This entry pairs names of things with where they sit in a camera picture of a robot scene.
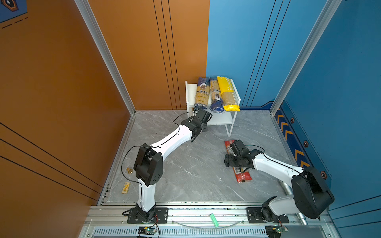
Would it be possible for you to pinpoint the red-ended spaghetti bag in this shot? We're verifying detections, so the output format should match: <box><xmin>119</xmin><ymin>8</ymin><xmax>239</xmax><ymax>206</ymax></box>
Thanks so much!
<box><xmin>224</xmin><ymin>140</ymin><xmax>252</xmax><ymax>183</ymax></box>

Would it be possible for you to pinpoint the Ankara spaghetti bag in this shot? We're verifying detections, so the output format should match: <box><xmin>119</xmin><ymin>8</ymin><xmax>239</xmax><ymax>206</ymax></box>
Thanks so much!
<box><xmin>209</xmin><ymin>78</ymin><xmax>224</xmax><ymax>114</ymax></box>
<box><xmin>193</xmin><ymin>77</ymin><xmax>210</xmax><ymax>110</ymax></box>

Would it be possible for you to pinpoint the yellow Pastatime spaghetti bag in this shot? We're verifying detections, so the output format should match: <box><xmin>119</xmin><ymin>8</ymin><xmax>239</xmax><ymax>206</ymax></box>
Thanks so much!
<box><xmin>217</xmin><ymin>76</ymin><xmax>240</xmax><ymax>112</ymax></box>

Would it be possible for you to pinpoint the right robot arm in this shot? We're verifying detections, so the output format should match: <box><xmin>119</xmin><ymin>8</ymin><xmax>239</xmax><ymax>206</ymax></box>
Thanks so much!
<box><xmin>224</xmin><ymin>140</ymin><xmax>335</xmax><ymax>223</ymax></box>

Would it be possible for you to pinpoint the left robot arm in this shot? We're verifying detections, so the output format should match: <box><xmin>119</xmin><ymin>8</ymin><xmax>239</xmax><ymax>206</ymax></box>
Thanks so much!
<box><xmin>134</xmin><ymin>109</ymin><xmax>212</xmax><ymax>222</ymax></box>

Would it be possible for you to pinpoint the white two-tier shelf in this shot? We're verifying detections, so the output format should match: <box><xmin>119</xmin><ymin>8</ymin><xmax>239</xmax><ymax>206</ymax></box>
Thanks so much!
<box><xmin>185</xmin><ymin>81</ymin><xmax>237</xmax><ymax>137</ymax></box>

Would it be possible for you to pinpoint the silver metal cylinder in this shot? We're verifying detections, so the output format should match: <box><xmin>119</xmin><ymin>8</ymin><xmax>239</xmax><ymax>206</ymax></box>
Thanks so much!
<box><xmin>279</xmin><ymin>181</ymin><xmax>308</xmax><ymax>226</ymax></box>

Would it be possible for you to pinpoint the green ridged plastic piece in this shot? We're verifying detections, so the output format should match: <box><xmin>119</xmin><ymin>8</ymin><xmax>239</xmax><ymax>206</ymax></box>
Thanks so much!
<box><xmin>209</xmin><ymin>213</ymin><xmax>220</xmax><ymax>228</ymax></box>

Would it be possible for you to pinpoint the right green circuit board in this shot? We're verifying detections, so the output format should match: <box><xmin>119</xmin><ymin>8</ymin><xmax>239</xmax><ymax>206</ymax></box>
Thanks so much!
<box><xmin>265</xmin><ymin>227</ymin><xmax>288</xmax><ymax>238</ymax></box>

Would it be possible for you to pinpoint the green circuit board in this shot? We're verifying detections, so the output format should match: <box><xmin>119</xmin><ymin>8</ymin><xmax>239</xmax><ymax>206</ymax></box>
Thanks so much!
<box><xmin>138</xmin><ymin>227</ymin><xmax>158</xmax><ymax>237</ymax></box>
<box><xmin>265</xmin><ymin>227</ymin><xmax>288</xmax><ymax>238</ymax></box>

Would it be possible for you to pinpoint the yellow label tag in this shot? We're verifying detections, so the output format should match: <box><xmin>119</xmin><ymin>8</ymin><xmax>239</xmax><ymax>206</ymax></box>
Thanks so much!
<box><xmin>121</xmin><ymin>182</ymin><xmax>131</xmax><ymax>194</ymax></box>

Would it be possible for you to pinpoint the left green circuit board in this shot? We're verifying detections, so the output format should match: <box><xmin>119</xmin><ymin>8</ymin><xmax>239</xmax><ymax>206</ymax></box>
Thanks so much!
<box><xmin>138</xmin><ymin>227</ymin><xmax>158</xmax><ymax>237</ymax></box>

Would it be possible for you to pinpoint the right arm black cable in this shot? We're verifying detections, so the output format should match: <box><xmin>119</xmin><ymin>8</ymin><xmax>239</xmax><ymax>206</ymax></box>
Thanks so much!
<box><xmin>238</xmin><ymin>144</ymin><xmax>304</xmax><ymax>176</ymax></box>

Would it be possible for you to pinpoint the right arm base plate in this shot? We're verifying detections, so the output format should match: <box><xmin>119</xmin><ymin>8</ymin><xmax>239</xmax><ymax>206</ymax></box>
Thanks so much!
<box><xmin>246</xmin><ymin>207</ymin><xmax>289</xmax><ymax>224</ymax></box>

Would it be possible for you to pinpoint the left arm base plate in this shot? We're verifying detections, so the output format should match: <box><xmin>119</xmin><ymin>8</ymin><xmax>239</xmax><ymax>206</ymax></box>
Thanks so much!
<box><xmin>127</xmin><ymin>207</ymin><xmax>169</xmax><ymax>224</ymax></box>

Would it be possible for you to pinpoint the aluminium front rail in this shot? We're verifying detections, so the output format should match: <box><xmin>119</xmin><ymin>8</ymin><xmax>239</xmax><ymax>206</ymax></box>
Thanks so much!
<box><xmin>79</xmin><ymin>202</ymin><xmax>341</xmax><ymax>238</ymax></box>

